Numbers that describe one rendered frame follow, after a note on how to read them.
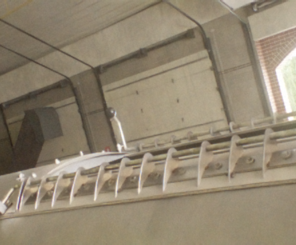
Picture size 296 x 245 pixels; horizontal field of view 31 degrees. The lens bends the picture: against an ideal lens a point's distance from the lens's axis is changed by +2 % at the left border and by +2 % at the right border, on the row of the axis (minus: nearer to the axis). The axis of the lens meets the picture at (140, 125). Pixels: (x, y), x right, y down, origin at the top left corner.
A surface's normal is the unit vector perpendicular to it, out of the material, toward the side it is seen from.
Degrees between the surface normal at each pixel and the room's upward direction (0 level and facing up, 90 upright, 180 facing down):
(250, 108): 90
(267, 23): 90
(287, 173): 34
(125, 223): 40
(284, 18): 90
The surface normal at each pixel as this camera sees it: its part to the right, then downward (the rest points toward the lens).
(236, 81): -0.65, 0.18
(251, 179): -0.58, -0.70
